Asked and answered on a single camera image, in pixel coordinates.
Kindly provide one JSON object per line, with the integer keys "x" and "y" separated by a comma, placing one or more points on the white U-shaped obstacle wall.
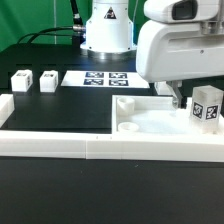
{"x": 202, "y": 147}

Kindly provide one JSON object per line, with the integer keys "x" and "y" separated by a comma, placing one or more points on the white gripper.
{"x": 183, "y": 39}

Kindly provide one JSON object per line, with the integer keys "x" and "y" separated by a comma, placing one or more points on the white square tabletop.
{"x": 150, "y": 115}

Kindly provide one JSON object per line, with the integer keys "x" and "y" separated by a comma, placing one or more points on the white sheet with AprilTags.
{"x": 103, "y": 79}

